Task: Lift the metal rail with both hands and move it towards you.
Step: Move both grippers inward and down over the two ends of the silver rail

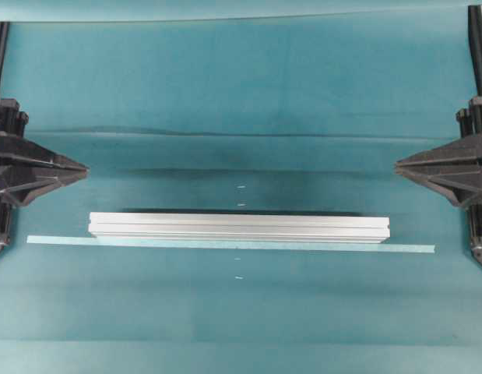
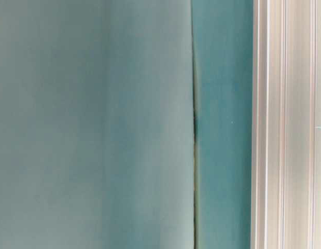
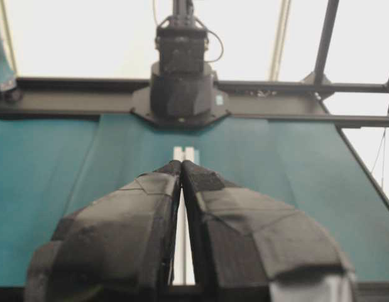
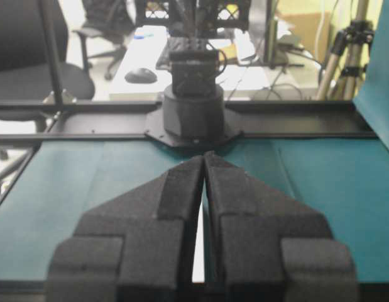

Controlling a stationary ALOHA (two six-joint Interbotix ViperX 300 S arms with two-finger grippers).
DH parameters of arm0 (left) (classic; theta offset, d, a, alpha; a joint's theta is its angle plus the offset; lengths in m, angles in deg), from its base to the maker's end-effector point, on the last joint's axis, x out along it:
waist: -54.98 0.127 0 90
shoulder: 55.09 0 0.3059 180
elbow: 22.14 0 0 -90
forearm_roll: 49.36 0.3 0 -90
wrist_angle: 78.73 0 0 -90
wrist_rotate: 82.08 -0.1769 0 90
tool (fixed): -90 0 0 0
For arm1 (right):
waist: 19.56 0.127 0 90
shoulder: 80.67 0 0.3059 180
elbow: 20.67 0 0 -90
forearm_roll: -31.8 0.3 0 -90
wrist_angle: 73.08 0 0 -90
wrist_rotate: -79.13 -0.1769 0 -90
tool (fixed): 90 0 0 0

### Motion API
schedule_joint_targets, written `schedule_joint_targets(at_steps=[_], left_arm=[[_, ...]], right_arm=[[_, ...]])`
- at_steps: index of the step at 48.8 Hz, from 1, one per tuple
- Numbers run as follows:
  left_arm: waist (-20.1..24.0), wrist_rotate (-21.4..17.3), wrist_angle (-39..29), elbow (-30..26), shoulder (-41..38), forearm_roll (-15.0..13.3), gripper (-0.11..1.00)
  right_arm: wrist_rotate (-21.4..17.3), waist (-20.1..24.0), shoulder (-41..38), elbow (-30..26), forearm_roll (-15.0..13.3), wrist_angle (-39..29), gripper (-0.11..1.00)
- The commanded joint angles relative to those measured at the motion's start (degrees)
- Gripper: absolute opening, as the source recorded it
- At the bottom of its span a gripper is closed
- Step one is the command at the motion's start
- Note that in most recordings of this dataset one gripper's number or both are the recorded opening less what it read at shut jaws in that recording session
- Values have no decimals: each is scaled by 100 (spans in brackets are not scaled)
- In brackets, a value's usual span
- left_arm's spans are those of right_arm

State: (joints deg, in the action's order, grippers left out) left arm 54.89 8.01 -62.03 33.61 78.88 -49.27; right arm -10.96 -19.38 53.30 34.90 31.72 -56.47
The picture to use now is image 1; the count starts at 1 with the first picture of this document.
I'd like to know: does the light blue tape strip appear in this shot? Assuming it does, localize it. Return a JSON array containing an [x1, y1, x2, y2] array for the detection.
[[26, 235, 435, 254]]

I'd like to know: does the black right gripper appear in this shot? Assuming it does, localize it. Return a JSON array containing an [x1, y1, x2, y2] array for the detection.
[[394, 133, 482, 206]]

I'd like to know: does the silver aluminium extrusion rail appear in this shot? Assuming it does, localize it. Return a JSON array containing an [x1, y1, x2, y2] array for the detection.
[[88, 212, 390, 244]]

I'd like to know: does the teal table cloth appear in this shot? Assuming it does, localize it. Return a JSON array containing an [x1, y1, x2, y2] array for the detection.
[[0, 1, 482, 373]]

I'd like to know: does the black right frame post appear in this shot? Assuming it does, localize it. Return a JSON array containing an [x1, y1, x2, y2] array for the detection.
[[468, 5, 482, 96]]

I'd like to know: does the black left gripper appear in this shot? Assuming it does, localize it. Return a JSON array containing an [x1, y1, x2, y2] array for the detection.
[[0, 132, 89, 206]]

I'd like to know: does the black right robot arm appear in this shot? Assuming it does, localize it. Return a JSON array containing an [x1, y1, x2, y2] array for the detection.
[[395, 97, 482, 252]]

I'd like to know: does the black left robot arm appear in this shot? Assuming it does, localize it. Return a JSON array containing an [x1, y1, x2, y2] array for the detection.
[[0, 99, 89, 252]]

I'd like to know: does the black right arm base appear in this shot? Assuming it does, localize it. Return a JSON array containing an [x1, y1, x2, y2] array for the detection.
[[471, 237, 482, 266]]

